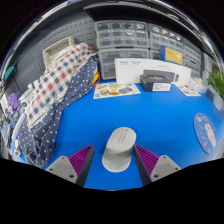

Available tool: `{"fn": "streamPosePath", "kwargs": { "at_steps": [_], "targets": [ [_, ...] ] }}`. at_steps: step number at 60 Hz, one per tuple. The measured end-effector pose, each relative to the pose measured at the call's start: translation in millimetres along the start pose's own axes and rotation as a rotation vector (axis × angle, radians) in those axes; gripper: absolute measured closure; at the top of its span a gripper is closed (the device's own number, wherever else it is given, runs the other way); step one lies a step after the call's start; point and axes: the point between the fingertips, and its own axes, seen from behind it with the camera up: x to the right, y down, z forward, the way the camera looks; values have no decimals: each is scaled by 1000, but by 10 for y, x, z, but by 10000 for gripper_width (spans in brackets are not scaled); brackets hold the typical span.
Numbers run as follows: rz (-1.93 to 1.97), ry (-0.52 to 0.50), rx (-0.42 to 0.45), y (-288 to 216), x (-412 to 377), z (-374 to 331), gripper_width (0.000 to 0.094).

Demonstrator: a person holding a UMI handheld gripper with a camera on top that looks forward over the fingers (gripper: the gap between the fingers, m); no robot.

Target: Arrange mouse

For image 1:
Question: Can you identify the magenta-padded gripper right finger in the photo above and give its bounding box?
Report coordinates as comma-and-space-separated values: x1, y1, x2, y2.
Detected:
133, 144, 182, 187

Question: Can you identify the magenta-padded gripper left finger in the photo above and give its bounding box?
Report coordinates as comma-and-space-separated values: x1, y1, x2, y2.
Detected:
45, 143, 96, 188

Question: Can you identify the grey computer mouse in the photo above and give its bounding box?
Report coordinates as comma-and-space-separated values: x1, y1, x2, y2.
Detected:
101, 126, 138, 173

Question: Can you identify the round blue printed mouse pad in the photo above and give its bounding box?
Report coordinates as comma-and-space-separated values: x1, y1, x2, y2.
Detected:
193, 112, 218, 155

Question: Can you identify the navy polka dot cloth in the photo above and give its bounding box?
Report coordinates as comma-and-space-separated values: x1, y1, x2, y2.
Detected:
16, 54, 100, 169

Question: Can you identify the small white device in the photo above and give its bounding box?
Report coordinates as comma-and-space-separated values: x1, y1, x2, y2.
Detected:
19, 87, 35, 108

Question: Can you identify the colourful printed sheet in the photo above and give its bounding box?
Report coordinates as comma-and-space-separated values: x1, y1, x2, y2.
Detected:
92, 82, 142, 100
175, 84, 202, 98

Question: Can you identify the purple object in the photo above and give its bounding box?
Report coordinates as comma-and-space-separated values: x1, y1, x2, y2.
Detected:
7, 92, 21, 112

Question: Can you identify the small dark box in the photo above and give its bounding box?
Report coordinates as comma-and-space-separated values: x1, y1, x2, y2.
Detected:
139, 73, 172, 93

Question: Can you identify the red blue checkered cloth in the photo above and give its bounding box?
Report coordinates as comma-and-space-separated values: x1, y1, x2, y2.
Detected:
24, 42, 98, 129

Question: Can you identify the white plastic container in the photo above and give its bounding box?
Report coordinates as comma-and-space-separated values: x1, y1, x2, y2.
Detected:
188, 77, 209, 95

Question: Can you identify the green potted plant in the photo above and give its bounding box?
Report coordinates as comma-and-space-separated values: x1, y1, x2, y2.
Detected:
207, 70, 224, 101

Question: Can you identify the long white keyboard box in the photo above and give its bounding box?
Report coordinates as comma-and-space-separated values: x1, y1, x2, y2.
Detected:
114, 57, 192, 86

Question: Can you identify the teal holder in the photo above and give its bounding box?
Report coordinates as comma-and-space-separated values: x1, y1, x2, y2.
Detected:
3, 64, 16, 81

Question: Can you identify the yellow and blue box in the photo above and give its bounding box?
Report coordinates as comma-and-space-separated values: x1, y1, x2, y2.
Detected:
159, 45, 184, 66

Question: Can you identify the white woven basket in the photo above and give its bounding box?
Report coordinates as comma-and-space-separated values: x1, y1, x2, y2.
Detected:
42, 36, 76, 68

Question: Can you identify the dark wall shelf unit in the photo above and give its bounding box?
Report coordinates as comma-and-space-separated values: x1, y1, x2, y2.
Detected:
83, 1, 208, 41

